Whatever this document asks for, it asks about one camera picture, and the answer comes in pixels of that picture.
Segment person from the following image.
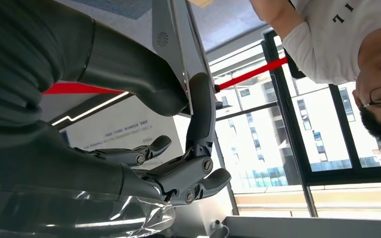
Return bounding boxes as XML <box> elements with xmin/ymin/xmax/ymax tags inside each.
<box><xmin>249</xmin><ymin>0</ymin><xmax>381</xmax><ymax>147</ymax></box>

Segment white info sign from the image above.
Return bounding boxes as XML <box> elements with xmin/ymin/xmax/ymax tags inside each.
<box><xmin>59</xmin><ymin>95</ymin><xmax>186</xmax><ymax>172</ymax></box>

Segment clear plastic wrap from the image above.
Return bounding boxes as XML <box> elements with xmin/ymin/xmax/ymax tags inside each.
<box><xmin>0</xmin><ymin>182</ymin><xmax>176</xmax><ymax>238</ymax></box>

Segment grey kiosk stand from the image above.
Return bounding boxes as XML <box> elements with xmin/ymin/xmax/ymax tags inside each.
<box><xmin>151</xmin><ymin>0</ymin><xmax>232</xmax><ymax>116</ymax></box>

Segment red barrier band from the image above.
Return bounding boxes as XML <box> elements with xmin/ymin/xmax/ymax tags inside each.
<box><xmin>42</xmin><ymin>56</ymin><xmax>289</xmax><ymax>96</ymax></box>

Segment black glasses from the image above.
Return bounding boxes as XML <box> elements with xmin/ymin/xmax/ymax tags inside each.
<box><xmin>358</xmin><ymin>84</ymin><xmax>381</xmax><ymax>109</ymax></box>

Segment small white camera device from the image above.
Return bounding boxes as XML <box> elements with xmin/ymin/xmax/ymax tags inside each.
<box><xmin>208</xmin><ymin>219</ymin><xmax>231</xmax><ymax>238</ymax></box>

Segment black window frame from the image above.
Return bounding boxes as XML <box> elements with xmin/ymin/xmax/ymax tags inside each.
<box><xmin>210</xmin><ymin>28</ymin><xmax>381</xmax><ymax>219</ymax></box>

